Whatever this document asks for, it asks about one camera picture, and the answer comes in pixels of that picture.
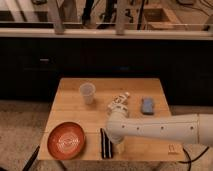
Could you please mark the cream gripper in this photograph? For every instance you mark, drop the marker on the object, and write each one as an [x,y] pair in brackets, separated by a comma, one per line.
[119,148]

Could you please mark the black white striped eraser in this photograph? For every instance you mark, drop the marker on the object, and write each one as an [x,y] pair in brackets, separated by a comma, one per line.
[106,145]

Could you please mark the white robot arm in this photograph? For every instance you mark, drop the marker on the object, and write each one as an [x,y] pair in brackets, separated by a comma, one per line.
[192,128]

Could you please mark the orange ceramic bowl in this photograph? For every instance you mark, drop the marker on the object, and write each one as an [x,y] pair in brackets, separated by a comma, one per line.
[66,141]

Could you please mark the translucent plastic cup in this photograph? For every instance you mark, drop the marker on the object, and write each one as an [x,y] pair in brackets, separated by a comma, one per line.
[87,90]

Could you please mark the white small bottle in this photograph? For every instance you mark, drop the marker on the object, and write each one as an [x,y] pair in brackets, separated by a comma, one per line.
[118,101]

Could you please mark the blue sponge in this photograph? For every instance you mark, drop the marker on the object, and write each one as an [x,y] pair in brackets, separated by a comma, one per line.
[147,106]

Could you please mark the black cabinet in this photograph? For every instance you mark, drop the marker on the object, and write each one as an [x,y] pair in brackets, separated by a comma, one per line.
[30,68]

